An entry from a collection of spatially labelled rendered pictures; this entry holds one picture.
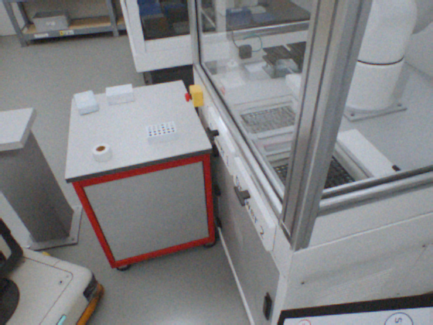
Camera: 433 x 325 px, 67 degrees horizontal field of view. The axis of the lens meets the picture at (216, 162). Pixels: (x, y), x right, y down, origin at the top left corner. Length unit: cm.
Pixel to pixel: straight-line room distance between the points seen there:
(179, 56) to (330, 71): 145
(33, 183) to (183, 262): 88
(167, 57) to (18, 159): 90
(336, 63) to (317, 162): 18
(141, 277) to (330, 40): 161
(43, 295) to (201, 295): 72
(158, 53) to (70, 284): 121
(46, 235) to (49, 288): 56
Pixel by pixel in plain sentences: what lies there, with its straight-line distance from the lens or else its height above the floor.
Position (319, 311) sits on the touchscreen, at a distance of 63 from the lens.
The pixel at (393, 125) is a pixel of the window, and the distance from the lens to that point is 67.
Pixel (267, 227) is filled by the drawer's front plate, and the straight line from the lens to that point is 86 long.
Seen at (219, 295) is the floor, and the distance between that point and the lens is 178.
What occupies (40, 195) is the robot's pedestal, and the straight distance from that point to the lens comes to 193.
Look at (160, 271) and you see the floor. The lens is 188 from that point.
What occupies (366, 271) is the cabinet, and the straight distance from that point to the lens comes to 112.
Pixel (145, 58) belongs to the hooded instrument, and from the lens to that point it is 186.
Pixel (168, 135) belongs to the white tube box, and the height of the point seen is 79.
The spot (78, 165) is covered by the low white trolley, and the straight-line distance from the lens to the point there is 139.
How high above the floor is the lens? 160
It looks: 42 degrees down
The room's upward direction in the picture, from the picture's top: 3 degrees counter-clockwise
